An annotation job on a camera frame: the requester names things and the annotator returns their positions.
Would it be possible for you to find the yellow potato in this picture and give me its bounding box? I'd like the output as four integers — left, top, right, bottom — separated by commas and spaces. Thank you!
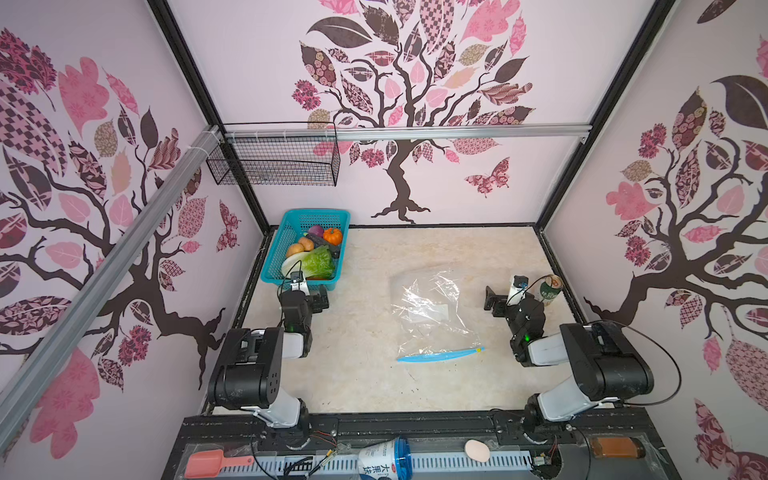
285, 243, 306, 258

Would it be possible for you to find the dark eggplant green stem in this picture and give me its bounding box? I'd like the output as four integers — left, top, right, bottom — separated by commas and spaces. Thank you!
305, 233, 341, 260

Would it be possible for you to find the orange pumpkin toy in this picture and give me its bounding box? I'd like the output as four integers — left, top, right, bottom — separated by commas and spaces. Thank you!
323, 228, 344, 246

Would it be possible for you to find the teal plastic basket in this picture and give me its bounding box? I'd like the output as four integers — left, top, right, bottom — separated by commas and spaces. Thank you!
260, 209, 351, 290

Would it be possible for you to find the clear zip bag blue zipper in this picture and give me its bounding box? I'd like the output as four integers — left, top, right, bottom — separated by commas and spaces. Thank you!
390, 265, 484, 364

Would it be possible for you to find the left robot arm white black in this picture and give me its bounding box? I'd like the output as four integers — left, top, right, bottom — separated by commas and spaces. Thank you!
207, 286, 329, 448

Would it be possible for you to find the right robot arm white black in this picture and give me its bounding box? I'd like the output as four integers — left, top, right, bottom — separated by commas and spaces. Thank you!
483, 286, 655, 444

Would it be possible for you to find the green drink can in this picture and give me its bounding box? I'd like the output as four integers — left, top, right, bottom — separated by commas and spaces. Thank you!
538, 274, 564, 306

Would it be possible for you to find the green lettuce cabbage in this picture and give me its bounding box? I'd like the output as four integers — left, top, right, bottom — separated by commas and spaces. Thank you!
280, 246, 335, 280

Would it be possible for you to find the purple onion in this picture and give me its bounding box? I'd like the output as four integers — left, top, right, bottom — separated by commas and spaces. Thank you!
307, 225, 325, 238

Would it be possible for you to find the white blue yogurt cup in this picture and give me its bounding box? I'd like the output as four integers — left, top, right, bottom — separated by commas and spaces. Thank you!
357, 437, 413, 480

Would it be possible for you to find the red plastic scoop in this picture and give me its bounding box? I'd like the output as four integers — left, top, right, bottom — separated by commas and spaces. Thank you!
184, 449, 255, 479

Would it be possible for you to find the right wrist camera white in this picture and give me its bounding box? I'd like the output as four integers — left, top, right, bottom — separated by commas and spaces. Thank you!
506, 275, 529, 306

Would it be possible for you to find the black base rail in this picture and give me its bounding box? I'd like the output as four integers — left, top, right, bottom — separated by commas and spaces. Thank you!
162, 408, 680, 479

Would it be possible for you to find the black wire basket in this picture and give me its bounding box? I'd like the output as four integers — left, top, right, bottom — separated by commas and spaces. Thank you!
206, 120, 341, 187

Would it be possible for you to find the white cable tray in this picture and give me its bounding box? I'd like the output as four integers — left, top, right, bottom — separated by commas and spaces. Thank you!
218, 451, 533, 479

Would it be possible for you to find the aluminium rail back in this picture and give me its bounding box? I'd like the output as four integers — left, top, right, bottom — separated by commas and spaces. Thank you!
218, 123, 592, 143

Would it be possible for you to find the aluminium rail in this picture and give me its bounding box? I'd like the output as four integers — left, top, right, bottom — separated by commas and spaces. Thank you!
218, 123, 592, 143
1, 125, 222, 448

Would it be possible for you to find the aluminium rail left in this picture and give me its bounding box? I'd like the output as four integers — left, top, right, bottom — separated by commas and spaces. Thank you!
1, 125, 222, 448

